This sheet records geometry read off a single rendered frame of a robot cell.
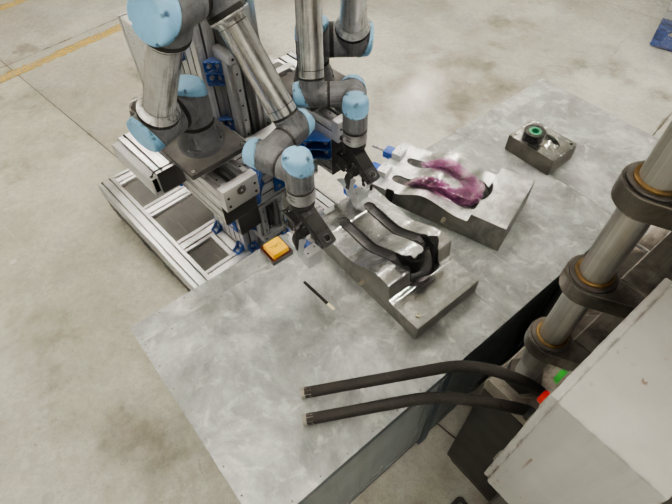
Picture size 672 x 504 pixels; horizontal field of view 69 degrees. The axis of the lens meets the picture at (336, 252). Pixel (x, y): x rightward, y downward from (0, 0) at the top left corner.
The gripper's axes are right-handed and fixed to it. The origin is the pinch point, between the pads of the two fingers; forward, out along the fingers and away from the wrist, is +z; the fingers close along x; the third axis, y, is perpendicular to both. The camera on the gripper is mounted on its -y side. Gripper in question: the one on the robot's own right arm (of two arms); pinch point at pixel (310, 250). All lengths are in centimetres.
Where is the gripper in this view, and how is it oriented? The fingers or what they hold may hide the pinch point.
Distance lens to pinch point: 144.6
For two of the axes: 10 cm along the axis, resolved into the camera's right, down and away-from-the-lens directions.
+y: -6.3, -6.1, 4.8
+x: -7.7, 5.1, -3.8
